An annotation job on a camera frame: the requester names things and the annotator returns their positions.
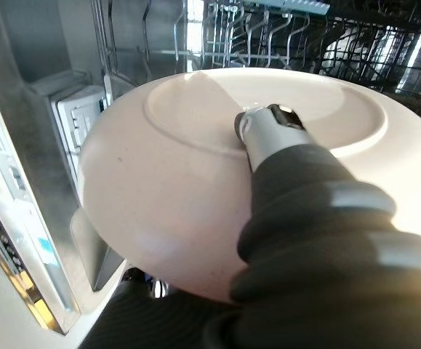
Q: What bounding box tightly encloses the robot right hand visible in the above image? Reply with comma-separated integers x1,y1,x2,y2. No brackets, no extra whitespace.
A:
79,103,421,349

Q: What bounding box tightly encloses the cream round plate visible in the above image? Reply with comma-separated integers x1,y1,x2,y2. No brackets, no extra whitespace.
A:
79,67,421,305

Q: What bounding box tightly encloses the open dishwasher door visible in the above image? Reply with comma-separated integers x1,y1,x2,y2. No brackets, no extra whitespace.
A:
0,0,131,335

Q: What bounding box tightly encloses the white detergent dispenser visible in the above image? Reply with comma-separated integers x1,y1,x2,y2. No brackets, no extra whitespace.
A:
52,87,113,175

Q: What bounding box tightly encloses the dishwasher wire rack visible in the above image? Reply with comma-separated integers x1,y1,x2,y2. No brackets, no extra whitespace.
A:
89,0,421,121

